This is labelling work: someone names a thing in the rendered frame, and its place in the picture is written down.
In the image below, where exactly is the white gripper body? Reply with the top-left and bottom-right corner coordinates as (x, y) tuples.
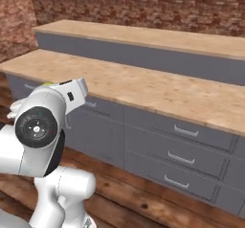
(6, 98), (27, 121)

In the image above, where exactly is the small grey drawer front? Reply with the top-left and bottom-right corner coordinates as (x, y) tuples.
(75, 95), (125, 124)
(6, 74), (44, 101)

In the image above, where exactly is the grey cupboard door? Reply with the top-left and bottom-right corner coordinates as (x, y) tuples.
(62, 108), (125, 170)
(219, 135), (245, 218)

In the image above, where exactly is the short white drawer handle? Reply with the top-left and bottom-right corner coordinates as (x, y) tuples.
(24, 82), (39, 91)
(84, 100), (98, 108)

